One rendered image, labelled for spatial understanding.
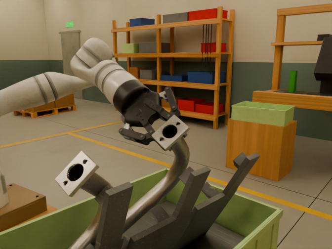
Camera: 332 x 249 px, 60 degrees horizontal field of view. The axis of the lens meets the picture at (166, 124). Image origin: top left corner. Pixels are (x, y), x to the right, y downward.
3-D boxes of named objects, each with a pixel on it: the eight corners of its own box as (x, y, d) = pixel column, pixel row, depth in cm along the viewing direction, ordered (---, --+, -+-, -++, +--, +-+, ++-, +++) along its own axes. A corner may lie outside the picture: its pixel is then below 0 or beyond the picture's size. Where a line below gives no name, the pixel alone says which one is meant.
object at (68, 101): (57, 107, 788) (54, 80, 771) (76, 110, 744) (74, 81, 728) (14, 114, 690) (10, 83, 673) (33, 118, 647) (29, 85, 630)
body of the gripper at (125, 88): (103, 97, 56) (128, 124, 51) (135, 69, 57) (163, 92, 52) (119, 116, 62) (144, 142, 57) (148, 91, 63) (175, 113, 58)
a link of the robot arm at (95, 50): (91, 30, 65) (98, 37, 78) (66, 60, 65) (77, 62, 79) (116, 51, 66) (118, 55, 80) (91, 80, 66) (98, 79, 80)
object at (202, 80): (214, 130, 543) (220, 5, 493) (114, 110, 738) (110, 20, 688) (229, 125, 583) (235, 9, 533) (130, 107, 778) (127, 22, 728)
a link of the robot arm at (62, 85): (117, 78, 107) (50, 103, 96) (107, 53, 105) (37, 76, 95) (125, 74, 99) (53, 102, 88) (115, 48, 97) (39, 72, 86)
